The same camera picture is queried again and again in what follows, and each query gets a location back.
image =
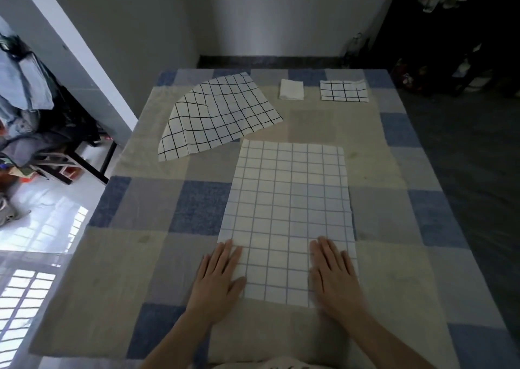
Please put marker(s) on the person's right hand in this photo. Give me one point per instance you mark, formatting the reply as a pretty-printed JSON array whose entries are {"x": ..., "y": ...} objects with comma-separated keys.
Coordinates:
[{"x": 335, "y": 285}]

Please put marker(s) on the person's left hand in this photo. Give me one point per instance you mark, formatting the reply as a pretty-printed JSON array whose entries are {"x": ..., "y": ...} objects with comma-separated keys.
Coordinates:
[{"x": 215, "y": 289}]

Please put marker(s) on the blue beige patchwork tablecloth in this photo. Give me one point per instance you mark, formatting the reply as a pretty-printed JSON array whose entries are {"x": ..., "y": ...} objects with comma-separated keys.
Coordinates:
[{"x": 122, "y": 259}]

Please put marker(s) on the clear water bottle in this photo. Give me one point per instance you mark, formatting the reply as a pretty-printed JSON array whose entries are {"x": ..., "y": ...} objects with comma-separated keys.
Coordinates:
[{"x": 349, "y": 52}]

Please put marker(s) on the white black-grid cloth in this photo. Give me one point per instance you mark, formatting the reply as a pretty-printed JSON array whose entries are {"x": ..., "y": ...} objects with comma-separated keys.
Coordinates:
[
  {"x": 343, "y": 91},
  {"x": 219, "y": 117},
  {"x": 284, "y": 198}
]

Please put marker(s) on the black metal chair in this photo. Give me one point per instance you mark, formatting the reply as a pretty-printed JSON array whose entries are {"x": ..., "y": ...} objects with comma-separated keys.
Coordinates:
[{"x": 101, "y": 161}]

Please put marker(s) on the plain white cloth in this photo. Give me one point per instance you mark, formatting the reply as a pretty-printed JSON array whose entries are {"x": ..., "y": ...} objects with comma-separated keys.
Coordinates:
[{"x": 291, "y": 89}]

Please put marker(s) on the small wooden stool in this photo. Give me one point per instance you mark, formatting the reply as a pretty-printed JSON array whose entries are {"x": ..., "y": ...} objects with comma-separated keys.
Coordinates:
[{"x": 53, "y": 163}]

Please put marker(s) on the person's right forearm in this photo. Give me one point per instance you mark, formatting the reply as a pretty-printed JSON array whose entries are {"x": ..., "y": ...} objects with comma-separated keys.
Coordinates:
[{"x": 386, "y": 346}]

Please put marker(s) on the dark clothes heap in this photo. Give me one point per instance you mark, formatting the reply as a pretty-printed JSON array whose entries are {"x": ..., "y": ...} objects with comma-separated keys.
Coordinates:
[{"x": 48, "y": 137}]

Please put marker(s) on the blue-grey hanging garment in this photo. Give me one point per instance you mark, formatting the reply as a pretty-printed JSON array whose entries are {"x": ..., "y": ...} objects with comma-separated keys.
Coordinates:
[{"x": 28, "y": 84}]

